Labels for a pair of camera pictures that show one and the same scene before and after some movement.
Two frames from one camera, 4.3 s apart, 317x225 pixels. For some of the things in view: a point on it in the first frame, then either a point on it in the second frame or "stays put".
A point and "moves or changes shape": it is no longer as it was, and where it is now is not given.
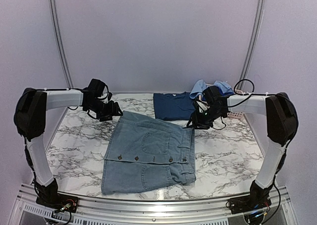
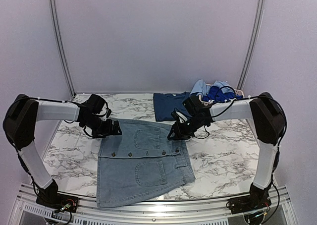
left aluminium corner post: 59,37 stays put
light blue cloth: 198,87 stays put
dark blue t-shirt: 174,106 stays put
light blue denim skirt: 143,153 moves or changes shape
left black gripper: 112,110 to 108,131
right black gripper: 196,121 to 180,133
